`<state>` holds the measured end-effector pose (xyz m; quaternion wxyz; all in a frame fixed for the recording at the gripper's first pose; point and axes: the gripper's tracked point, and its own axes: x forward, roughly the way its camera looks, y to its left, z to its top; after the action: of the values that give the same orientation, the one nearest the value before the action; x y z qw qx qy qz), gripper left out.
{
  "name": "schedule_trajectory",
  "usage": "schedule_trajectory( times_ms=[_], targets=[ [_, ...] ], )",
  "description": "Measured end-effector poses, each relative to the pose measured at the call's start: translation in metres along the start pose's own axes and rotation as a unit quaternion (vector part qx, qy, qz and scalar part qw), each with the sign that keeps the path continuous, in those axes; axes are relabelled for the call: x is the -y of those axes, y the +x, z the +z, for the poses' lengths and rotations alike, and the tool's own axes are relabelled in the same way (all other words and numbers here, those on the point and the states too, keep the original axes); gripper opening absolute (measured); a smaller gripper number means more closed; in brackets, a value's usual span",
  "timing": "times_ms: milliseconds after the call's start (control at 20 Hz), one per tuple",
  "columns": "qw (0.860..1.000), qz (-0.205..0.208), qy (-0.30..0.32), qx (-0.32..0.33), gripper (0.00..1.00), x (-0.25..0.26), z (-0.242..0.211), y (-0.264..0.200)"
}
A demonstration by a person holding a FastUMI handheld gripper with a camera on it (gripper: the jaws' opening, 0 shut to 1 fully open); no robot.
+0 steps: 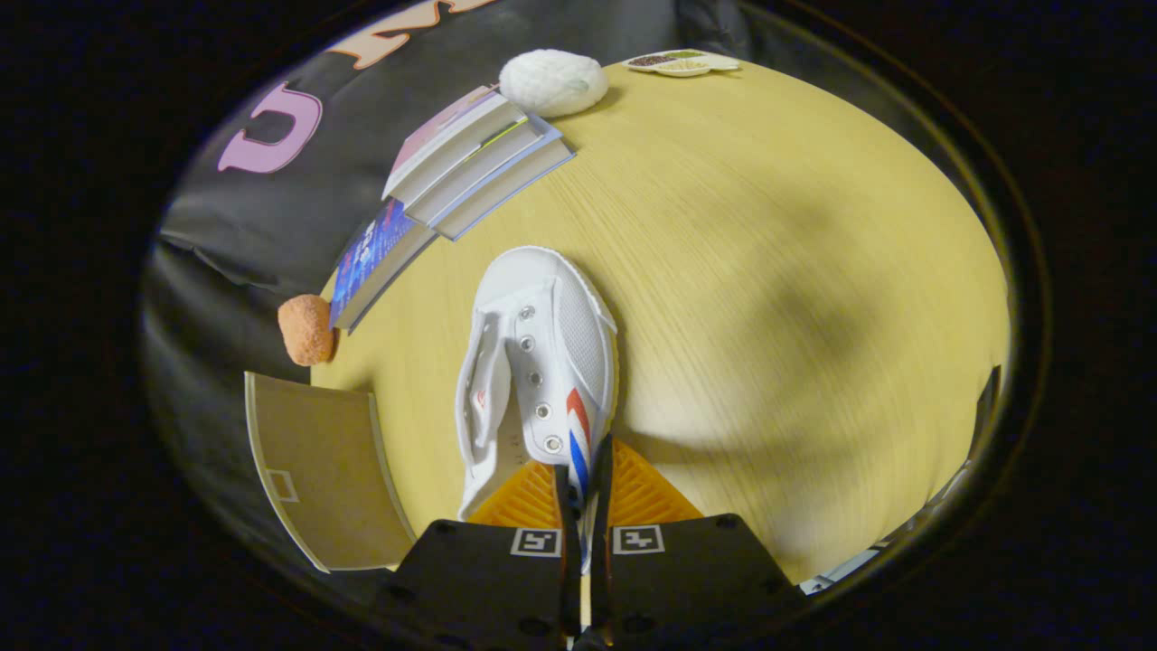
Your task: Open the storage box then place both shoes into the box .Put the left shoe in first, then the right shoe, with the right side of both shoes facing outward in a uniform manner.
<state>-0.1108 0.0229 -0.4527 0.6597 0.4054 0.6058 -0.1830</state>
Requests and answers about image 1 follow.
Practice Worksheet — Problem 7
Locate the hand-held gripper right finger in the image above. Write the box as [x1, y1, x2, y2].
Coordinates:
[592, 434, 807, 651]

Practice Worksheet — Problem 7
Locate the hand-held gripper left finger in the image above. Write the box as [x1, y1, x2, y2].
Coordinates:
[373, 459, 584, 651]

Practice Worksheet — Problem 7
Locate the brown storage box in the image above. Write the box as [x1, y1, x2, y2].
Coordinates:
[244, 371, 419, 574]

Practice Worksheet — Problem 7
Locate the white canvas shoe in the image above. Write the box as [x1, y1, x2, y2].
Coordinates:
[454, 246, 621, 576]

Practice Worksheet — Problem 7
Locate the orange fuzzy ball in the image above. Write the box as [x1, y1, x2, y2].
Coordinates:
[277, 294, 338, 367]

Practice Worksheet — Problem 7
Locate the grey blue cover book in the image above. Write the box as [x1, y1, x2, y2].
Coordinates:
[434, 115, 577, 241]

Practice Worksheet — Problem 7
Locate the white cover book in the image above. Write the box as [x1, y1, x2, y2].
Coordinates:
[404, 113, 549, 227]

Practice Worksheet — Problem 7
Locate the pink cover book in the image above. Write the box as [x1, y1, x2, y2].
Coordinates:
[382, 84, 530, 202]

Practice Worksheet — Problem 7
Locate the white foam net ball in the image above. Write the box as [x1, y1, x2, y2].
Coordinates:
[499, 50, 610, 118]

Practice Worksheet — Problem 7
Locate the white divided dish with grains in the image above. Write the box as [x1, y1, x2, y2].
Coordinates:
[622, 49, 740, 79]

